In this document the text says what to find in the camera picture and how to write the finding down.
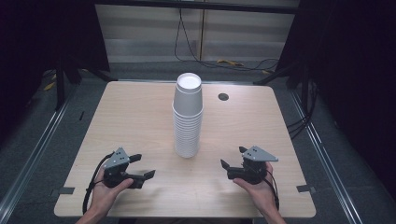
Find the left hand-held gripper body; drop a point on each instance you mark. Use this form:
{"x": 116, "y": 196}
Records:
{"x": 115, "y": 169}

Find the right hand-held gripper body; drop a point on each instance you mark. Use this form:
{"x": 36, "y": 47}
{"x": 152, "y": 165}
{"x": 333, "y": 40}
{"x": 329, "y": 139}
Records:
{"x": 249, "y": 171}

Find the stack of white paper cups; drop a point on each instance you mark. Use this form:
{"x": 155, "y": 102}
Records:
{"x": 187, "y": 118}

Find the person's right hand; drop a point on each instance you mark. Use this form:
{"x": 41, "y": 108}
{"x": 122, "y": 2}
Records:
{"x": 260, "y": 193}

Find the person's left hand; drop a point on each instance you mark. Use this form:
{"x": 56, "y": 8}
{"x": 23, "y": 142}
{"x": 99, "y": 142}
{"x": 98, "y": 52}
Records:
{"x": 104, "y": 194}

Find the black tape piece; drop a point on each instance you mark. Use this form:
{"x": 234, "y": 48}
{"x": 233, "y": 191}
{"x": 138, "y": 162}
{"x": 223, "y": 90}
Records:
{"x": 304, "y": 188}
{"x": 66, "y": 190}

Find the small black floor strip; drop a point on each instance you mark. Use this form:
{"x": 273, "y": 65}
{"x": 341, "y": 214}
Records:
{"x": 81, "y": 115}

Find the yellow floor tape piece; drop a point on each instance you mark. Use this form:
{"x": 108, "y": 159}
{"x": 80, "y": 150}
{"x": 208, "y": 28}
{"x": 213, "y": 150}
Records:
{"x": 49, "y": 86}
{"x": 230, "y": 62}

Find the black metal stand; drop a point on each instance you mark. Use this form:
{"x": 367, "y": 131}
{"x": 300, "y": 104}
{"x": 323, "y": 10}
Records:
{"x": 59, "y": 84}
{"x": 303, "y": 84}

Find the dark curtain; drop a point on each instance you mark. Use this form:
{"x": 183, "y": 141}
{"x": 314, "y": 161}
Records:
{"x": 31, "y": 46}
{"x": 358, "y": 77}

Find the metal floor rail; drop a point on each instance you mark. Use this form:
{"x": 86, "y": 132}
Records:
{"x": 323, "y": 155}
{"x": 34, "y": 155}

